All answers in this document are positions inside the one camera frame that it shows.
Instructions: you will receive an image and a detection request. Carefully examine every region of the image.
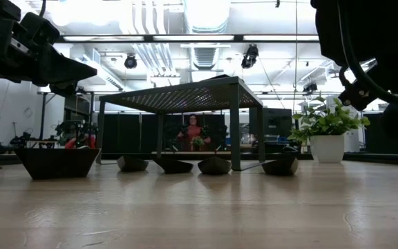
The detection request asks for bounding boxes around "large dark bowl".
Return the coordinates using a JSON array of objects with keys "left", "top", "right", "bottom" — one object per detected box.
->
[{"left": 14, "top": 147, "right": 102, "bottom": 181}]

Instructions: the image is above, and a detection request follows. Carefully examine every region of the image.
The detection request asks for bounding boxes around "black ceiling spot lamp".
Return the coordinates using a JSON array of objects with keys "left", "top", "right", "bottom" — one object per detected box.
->
[
  {"left": 240, "top": 44, "right": 260, "bottom": 69},
  {"left": 124, "top": 53, "right": 138, "bottom": 70},
  {"left": 302, "top": 81, "right": 319, "bottom": 95}
]

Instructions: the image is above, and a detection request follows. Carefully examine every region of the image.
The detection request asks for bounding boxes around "grey perforated metal rack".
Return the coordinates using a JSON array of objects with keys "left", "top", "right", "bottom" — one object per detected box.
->
[{"left": 97, "top": 76, "right": 266, "bottom": 172}]

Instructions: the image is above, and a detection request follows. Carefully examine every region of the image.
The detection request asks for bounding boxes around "person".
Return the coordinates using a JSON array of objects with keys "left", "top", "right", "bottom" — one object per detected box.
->
[{"left": 176, "top": 113, "right": 212, "bottom": 152}]

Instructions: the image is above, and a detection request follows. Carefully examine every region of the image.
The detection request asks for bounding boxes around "small background flower pot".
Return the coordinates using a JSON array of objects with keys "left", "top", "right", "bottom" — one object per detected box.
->
[{"left": 190, "top": 136, "right": 205, "bottom": 152}]

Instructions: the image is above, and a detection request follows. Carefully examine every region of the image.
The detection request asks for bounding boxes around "black background monitor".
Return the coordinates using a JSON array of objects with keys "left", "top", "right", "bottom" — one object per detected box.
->
[{"left": 263, "top": 107, "right": 293, "bottom": 138}]

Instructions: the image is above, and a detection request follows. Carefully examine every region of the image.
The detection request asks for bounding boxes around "green plant in white pot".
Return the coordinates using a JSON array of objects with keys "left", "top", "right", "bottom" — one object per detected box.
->
[{"left": 287, "top": 95, "right": 372, "bottom": 164}]

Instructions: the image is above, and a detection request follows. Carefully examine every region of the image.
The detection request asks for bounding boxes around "white cylindrical column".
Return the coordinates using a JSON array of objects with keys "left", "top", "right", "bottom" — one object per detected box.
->
[{"left": 325, "top": 95, "right": 361, "bottom": 153}]

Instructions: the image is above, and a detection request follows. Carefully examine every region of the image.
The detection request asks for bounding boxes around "black vertical post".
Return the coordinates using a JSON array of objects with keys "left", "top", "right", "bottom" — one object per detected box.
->
[{"left": 39, "top": 92, "right": 48, "bottom": 140}]

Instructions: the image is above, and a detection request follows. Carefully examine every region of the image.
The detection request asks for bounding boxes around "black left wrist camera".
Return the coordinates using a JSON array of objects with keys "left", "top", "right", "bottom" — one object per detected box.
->
[{"left": 19, "top": 12, "right": 61, "bottom": 46}]

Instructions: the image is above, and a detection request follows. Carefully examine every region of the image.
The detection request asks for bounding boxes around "black partition wall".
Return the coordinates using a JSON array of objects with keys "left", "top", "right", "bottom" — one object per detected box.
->
[{"left": 102, "top": 113, "right": 226, "bottom": 153}]

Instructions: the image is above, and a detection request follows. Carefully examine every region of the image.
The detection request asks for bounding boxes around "black overhead frame beam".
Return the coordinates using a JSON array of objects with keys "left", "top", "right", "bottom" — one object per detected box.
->
[{"left": 55, "top": 33, "right": 321, "bottom": 44}]

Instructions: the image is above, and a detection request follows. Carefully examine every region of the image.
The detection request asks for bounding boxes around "round ceiling air duct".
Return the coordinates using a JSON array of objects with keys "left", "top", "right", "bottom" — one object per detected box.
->
[{"left": 184, "top": 0, "right": 231, "bottom": 35}]

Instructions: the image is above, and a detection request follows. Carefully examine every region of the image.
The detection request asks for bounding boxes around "thin hanging ceiling cable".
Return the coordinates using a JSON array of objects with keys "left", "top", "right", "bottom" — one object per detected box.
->
[{"left": 294, "top": 0, "right": 299, "bottom": 111}]

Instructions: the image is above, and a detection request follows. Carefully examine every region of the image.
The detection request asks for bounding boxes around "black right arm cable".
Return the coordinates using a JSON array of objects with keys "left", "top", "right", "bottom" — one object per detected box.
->
[{"left": 337, "top": 0, "right": 398, "bottom": 111}]

